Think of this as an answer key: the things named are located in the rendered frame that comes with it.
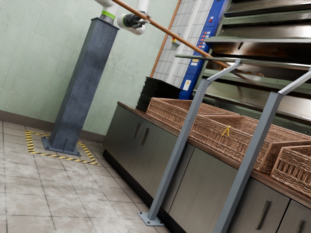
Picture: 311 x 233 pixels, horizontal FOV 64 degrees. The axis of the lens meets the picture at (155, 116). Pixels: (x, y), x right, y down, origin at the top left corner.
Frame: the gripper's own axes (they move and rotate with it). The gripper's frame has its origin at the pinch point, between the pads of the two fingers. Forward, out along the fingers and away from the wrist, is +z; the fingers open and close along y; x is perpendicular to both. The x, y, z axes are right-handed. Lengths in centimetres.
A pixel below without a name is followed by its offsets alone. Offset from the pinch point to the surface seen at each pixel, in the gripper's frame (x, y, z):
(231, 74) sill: -92, 4, 3
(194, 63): -90, -1, -47
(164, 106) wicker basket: -43, 49, -4
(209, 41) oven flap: -78, -19, -23
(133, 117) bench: -38, 68, -34
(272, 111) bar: -32, 33, 88
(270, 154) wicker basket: -44, 51, 88
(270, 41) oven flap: -77, -20, 39
